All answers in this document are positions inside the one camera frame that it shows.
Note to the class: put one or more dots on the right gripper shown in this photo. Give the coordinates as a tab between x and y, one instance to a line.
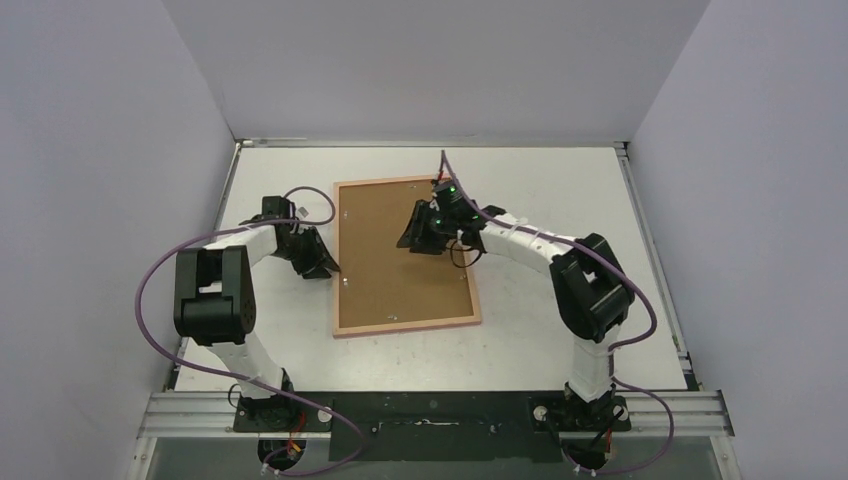
424	232

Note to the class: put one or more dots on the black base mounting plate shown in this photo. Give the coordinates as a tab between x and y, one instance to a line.
395	443

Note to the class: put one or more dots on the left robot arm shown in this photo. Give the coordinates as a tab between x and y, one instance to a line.
215	305

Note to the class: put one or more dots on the brown backing board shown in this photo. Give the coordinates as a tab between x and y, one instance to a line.
404	258

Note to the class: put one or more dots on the pink wooden photo frame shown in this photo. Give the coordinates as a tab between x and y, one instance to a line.
404	329

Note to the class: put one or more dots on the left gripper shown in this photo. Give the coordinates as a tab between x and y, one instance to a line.
318	253

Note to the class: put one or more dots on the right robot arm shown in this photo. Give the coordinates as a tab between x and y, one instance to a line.
592	301

